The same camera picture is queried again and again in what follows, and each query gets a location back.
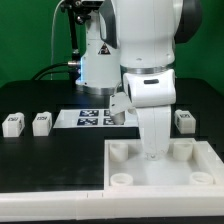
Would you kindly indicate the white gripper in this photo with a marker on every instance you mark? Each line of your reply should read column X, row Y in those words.
column 152, row 96

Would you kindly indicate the white square tabletop part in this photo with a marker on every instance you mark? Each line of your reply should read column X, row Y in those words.
column 188, row 162

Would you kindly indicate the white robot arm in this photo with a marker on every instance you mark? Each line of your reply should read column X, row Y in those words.
column 130, row 55

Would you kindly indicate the white marker sheet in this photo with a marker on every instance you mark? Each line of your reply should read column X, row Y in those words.
column 84, row 118

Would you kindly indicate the white L-shaped fence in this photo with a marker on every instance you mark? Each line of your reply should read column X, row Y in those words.
column 128, row 202

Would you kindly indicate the black camera stand pole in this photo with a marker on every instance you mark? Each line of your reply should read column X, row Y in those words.
column 74, row 30

